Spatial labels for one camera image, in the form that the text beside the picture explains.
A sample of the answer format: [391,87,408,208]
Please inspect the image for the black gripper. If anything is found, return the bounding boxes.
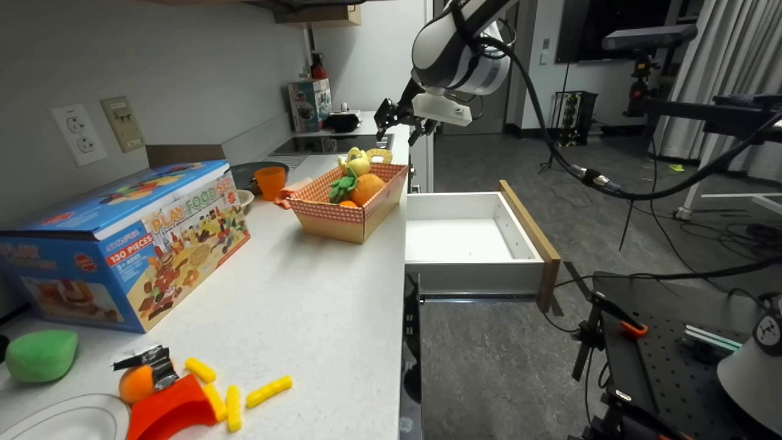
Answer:
[374,76,443,147]

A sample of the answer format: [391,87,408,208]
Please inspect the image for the orange toy pineapple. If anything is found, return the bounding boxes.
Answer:
[329,169,389,209]

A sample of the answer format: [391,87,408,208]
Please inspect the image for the wooden front white drawer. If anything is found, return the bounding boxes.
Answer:
[403,177,566,317]

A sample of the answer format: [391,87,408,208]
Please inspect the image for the black equipment box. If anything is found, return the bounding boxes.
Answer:
[553,87,596,148]

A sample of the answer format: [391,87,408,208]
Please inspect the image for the blue play food box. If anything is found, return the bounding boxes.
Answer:
[0,158,255,334]

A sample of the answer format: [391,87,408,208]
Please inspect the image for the yellow toy fry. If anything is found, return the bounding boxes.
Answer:
[204,382,228,423]
[184,357,221,385]
[244,374,296,410]
[226,384,244,434]

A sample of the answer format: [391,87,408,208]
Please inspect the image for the black toy piece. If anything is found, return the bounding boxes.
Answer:
[114,342,178,388]

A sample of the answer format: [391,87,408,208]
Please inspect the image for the red toy fries holder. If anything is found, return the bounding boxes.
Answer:
[125,374,222,440]

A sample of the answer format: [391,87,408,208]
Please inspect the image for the orange toy ball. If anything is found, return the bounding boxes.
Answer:
[117,361,158,407]

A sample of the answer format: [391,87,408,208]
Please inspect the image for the small black appliance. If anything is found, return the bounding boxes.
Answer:
[324,108,363,133]

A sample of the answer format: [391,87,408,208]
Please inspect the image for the black cooktop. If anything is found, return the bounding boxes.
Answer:
[272,131,396,158]

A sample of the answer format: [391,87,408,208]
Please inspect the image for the patterned carton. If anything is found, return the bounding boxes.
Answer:
[283,77,336,133]

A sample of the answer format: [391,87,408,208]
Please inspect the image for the red capped bottle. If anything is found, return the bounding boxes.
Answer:
[309,50,331,82]

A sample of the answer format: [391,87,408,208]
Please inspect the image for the red checkered paper basket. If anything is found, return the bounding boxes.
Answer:
[283,158,412,243]

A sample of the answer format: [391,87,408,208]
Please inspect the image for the wooden upper cabinet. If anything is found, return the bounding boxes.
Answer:
[150,0,367,26]

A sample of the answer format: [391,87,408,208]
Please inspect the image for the orange plastic cup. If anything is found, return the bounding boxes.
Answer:
[253,164,288,203]

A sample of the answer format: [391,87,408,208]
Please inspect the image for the black round pan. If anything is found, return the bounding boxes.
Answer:
[231,158,291,196]

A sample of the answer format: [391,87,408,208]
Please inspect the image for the thin black floor tape strip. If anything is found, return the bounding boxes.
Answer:
[566,259,596,305]

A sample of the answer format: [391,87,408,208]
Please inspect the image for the orange clamp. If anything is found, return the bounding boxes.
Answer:
[619,317,652,340]

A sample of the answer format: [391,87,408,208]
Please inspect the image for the grey curtain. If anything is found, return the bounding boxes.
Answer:
[650,0,782,191]

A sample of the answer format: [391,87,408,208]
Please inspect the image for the black perforated robot table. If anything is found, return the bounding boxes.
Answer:
[594,272,782,440]

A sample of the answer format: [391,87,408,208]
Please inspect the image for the green bowl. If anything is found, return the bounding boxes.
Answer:
[6,327,81,385]

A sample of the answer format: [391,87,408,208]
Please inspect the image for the small white dish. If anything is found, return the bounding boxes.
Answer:
[0,393,133,440]

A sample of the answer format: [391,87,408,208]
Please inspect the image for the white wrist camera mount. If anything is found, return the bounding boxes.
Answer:
[412,89,475,129]

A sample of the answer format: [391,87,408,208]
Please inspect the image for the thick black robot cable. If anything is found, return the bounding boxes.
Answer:
[479,31,782,203]

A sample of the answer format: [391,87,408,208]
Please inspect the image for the dark wall monitor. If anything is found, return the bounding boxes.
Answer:
[555,0,681,66]

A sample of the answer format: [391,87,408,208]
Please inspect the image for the black stereo camera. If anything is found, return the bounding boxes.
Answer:
[601,22,699,59]

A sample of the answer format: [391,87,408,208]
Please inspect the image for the beige light switch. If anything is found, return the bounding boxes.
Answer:
[99,96,148,153]

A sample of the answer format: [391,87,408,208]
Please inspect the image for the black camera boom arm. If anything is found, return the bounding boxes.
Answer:
[626,55,782,147]

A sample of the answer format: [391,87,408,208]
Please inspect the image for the white wall outlet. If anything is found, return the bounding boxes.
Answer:
[49,102,107,169]

